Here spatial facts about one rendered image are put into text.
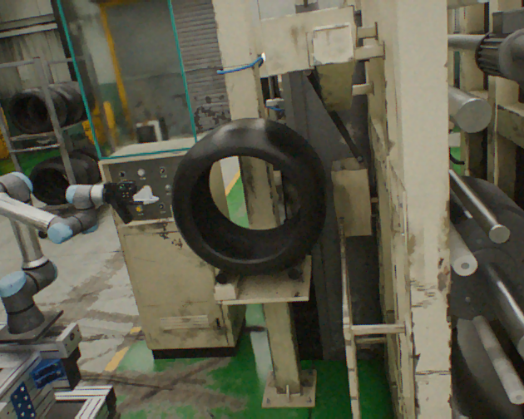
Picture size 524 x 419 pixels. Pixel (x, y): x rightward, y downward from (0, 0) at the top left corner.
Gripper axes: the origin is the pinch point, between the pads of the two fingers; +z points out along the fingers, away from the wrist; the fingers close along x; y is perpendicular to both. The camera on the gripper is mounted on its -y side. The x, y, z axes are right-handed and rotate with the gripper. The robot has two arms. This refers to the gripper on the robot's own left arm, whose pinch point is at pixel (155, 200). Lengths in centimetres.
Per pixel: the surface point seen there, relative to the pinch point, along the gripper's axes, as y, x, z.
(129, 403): -126, 25, -38
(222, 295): -35.3, -9.2, 26.7
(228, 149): 23.4, -12.0, 32.8
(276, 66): 51, -34, 52
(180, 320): -96, 61, -18
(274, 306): -62, 28, 42
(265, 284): -36, 2, 42
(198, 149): 22.8, -9.6, 21.6
